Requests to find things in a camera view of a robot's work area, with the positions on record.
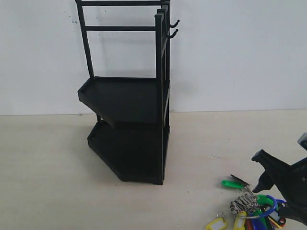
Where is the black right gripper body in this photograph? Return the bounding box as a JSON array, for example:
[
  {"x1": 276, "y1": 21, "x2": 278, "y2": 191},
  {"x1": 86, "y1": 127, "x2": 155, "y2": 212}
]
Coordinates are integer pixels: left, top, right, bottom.
[{"x1": 273, "y1": 158, "x2": 307, "y2": 211}]

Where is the colourful key tag bunch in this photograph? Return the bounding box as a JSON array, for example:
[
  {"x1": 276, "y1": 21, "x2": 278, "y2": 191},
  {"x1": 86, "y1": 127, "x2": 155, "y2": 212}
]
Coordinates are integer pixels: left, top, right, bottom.
[{"x1": 205, "y1": 174, "x2": 286, "y2": 230}]

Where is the black metal hook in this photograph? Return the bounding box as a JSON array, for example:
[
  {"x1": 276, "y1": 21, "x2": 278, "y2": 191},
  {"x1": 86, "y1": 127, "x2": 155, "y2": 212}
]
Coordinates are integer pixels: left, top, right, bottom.
[
  {"x1": 169, "y1": 19, "x2": 180, "y2": 28},
  {"x1": 168, "y1": 29, "x2": 179, "y2": 39}
]

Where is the black metal shelf rack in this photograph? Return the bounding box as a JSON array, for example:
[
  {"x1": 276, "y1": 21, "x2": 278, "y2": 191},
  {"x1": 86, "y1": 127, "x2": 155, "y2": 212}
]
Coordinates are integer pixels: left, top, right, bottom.
[{"x1": 76, "y1": 0, "x2": 177, "y2": 185}]

